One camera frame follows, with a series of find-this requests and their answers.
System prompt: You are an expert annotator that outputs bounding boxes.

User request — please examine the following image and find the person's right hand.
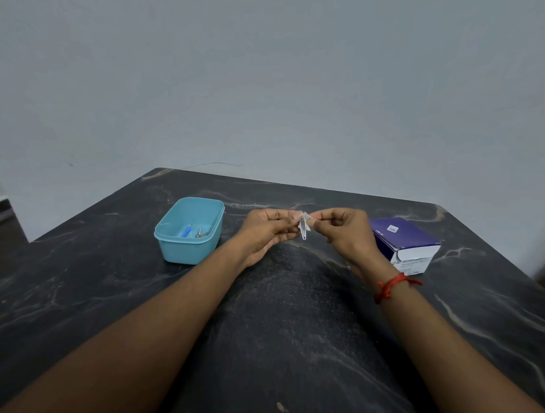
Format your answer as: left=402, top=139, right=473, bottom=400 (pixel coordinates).
left=306, top=208, right=386, bottom=269

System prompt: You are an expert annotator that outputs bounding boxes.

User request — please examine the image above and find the person's left hand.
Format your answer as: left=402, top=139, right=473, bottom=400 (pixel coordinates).
left=233, top=208, right=304, bottom=270

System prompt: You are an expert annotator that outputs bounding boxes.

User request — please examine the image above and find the person's left forearm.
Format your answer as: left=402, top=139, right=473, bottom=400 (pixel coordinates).
left=0, top=238, right=248, bottom=413

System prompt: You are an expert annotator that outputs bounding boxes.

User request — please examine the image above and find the person's right forearm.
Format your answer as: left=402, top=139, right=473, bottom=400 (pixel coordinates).
left=351, top=253, right=545, bottom=413

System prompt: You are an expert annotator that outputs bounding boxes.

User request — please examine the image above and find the purple and white carton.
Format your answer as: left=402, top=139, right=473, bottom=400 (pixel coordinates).
left=370, top=217, right=442, bottom=276

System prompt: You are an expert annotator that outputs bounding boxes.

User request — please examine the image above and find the red thread wristband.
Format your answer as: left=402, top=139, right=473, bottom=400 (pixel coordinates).
left=374, top=273, right=424, bottom=305

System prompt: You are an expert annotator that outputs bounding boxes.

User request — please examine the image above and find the light blue plastic container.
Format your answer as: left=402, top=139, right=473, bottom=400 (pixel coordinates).
left=154, top=197, right=225, bottom=266

